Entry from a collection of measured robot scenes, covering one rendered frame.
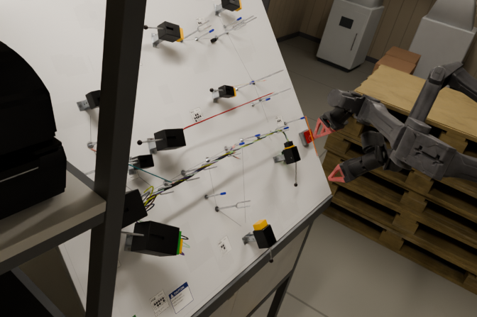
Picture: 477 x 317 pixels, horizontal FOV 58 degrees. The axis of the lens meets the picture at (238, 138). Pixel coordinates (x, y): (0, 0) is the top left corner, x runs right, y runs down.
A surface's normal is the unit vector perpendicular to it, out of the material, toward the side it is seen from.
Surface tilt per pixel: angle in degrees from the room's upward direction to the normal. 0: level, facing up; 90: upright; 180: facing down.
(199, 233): 49
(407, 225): 90
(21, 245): 90
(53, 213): 0
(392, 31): 90
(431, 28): 90
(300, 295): 0
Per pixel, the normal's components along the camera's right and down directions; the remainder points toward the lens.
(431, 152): -0.80, -0.11
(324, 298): 0.22, -0.85
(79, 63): 0.73, -0.22
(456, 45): -0.50, 0.33
